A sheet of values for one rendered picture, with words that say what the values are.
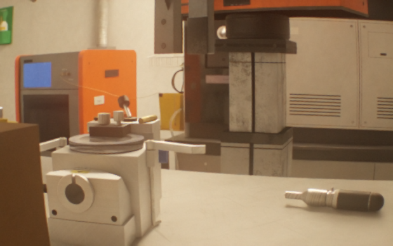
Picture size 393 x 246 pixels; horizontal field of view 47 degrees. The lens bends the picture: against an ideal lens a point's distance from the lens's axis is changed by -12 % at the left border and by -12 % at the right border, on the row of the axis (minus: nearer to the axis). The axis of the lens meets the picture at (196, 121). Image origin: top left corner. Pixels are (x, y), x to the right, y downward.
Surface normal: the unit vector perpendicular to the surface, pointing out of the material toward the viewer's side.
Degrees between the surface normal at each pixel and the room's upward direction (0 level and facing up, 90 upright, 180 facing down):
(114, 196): 90
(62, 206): 90
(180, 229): 0
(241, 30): 90
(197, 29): 90
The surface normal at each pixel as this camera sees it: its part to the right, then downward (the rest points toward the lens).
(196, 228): 0.00, -0.99
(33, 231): 0.92, 0.04
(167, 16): -0.59, 0.10
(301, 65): -0.36, 0.11
